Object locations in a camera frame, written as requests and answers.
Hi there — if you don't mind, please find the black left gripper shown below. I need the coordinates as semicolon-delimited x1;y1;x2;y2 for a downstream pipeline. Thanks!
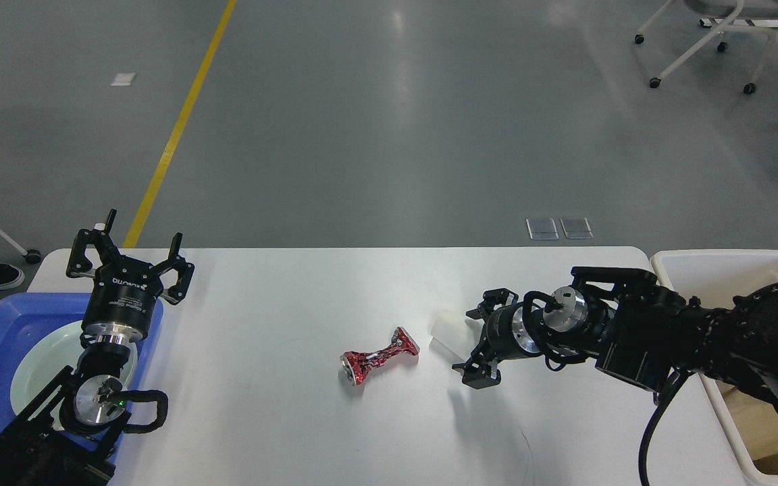
66;209;195;346

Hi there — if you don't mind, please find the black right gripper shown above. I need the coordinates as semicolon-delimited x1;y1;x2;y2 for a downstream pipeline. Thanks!
452;288;543;389

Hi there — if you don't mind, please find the white paper cup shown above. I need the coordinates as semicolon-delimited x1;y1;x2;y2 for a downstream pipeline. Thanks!
430;310;484;362

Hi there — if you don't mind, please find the green plate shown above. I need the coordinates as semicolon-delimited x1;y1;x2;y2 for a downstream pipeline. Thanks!
10;322;124;427

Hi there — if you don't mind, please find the crushed red can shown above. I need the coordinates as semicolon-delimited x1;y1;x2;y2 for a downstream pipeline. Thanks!
340;326;420;387

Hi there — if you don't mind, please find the brown paper bag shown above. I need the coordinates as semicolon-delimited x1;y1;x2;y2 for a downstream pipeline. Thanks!
722;387;778;475

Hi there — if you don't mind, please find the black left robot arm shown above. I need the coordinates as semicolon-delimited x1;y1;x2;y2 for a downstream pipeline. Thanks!
0;210;195;485

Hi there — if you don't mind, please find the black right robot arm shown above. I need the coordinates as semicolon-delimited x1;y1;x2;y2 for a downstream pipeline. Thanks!
452;267;778;485

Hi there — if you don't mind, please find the floor outlet cover left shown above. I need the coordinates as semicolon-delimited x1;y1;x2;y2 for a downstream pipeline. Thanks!
525;217;560;241

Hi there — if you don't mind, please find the floor outlet cover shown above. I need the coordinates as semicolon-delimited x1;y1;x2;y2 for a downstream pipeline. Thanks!
525;217;560;241
560;217;595;240

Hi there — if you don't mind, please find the floor outlet cover right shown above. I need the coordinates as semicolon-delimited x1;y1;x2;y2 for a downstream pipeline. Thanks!
560;217;595;240

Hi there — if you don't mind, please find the blue plastic tray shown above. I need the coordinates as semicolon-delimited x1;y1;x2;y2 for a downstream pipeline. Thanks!
0;294;145;432

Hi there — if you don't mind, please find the white floor tag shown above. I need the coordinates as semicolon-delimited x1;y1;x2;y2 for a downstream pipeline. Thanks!
110;73;136;87

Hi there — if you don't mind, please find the beige plastic bin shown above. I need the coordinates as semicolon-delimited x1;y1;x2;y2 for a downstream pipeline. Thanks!
650;249;778;485

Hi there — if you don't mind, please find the white office chair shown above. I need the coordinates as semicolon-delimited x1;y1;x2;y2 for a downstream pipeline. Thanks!
648;1;778;95

